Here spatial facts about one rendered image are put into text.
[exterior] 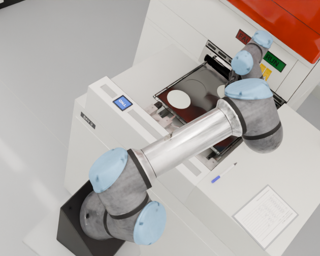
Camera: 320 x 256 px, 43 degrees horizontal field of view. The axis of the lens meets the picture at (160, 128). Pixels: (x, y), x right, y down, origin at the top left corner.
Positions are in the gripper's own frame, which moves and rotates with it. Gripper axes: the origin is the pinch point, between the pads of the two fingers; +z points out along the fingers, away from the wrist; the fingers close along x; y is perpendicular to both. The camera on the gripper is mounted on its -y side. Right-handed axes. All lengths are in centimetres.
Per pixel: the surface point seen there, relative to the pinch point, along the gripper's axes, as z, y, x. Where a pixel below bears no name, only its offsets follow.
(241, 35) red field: -19.0, 20.7, 2.6
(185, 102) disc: 1.3, -6.3, 18.1
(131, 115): -4.3, -25.5, 38.7
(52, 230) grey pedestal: 9, -70, 54
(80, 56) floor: 91, 95, 82
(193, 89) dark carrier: 1.4, 2.8, 15.4
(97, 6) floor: 91, 156, 84
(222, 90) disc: 1.2, 6.8, 2.7
